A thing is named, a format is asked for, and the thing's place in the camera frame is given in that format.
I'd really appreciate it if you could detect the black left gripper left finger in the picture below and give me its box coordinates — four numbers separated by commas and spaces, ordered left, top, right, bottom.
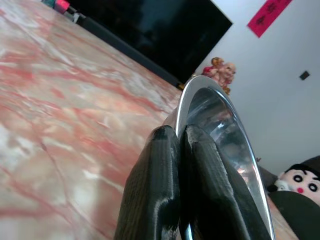
113, 124, 182, 240

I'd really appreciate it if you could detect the shiny steel bowl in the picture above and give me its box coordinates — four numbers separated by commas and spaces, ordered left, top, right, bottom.
163, 74, 277, 240

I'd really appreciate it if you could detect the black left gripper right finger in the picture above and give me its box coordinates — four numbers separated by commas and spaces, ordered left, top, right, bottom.
179, 124, 273, 240

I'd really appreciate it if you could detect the red paper wall banner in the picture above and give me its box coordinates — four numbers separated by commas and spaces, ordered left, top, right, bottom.
247, 0, 294, 39

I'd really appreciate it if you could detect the cartoon boy plush doll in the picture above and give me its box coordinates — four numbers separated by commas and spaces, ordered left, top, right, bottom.
266, 163, 320, 201

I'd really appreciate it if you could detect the dark cushion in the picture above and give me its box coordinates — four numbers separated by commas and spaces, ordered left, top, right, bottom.
268, 190, 320, 240

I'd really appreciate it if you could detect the black flat screen television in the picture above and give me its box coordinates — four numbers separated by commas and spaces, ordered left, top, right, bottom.
66, 0, 234, 85

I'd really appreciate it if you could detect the pink box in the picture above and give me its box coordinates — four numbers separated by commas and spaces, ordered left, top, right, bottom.
54, 0, 71, 13

